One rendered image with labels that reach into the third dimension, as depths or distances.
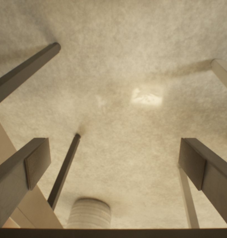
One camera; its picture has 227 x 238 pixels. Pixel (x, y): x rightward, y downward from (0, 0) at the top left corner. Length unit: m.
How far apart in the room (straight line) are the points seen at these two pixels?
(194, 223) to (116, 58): 1.05
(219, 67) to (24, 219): 0.91
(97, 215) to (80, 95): 1.30
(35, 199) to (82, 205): 1.38
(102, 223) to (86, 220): 0.17
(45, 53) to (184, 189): 1.18
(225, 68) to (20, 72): 0.78
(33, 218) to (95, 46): 0.75
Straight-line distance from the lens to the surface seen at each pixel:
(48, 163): 0.17
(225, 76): 0.82
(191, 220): 1.26
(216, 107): 1.12
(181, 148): 0.16
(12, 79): 0.62
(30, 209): 0.63
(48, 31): 0.96
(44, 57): 0.79
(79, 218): 1.95
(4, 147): 0.47
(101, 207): 2.00
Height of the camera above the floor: 0.85
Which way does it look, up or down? 51 degrees down
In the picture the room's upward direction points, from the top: 169 degrees counter-clockwise
